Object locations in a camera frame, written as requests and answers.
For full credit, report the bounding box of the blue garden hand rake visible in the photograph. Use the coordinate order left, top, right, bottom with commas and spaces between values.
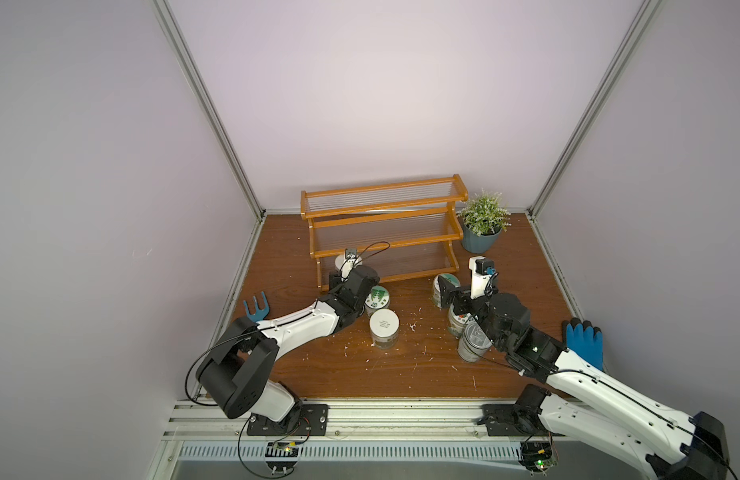
243, 291, 271, 323

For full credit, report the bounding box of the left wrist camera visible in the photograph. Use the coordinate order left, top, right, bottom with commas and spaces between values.
336, 248, 363, 280

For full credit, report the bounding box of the jar with red strawberry lid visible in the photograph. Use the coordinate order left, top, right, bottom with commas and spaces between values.
447, 305, 472, 339

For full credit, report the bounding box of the right aluminium corner post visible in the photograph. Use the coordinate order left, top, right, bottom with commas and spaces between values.
527, 0, 664, 219

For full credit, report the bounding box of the aluminium front rail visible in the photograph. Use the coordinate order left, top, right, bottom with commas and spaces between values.
162, 398, 657, 462

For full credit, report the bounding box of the jar with sunflower lid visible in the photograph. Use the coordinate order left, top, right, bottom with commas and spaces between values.
432, 272, 462, 308

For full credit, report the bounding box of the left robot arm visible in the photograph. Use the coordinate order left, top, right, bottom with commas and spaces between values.
195, 265, 380, 432

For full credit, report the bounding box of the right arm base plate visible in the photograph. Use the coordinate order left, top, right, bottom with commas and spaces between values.
476, 404, 549, 437

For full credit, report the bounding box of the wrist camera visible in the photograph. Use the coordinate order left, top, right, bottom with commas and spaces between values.
336, 248, 363, 280
469, 256, 499, 299

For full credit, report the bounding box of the right controller board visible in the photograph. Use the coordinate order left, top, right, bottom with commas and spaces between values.
519, 441, 558, 475

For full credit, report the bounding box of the left controller board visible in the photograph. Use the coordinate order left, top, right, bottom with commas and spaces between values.
264, 442, 300, 478

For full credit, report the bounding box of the blue gardening glove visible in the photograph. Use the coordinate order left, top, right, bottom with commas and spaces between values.
563, 317, 605, 370

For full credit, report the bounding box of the left aluminium corner post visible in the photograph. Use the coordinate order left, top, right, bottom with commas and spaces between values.
151, 0, 266, 223

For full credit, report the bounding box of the jar with plain white lid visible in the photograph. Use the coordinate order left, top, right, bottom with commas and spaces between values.
369, 309, 400, 349

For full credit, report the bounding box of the wooden three-tier shelf rack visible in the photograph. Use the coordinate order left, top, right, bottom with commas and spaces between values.
300, 174, 469, 291

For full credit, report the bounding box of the jar with green leaf lid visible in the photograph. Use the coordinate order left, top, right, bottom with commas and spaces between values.
365, 285, 391, 317

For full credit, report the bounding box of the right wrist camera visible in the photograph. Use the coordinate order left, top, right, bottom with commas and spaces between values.
469, 256, 499, 299

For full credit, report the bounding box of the controller board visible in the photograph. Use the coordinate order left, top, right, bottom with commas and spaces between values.
264, 442, 300, 478
519, 441, 558, 475

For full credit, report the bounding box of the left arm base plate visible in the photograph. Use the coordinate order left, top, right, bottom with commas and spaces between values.
246, 403, 330, 437

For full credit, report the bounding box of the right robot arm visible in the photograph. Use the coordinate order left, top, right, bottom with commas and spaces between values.
438, 275, 735, 479

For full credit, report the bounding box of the potted green plant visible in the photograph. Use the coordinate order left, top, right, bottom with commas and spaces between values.
458, 191, 512, 254

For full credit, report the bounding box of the aluminium corner post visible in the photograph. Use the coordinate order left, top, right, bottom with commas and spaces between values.
527, 0, 664, 219
151, 0, 266, 223

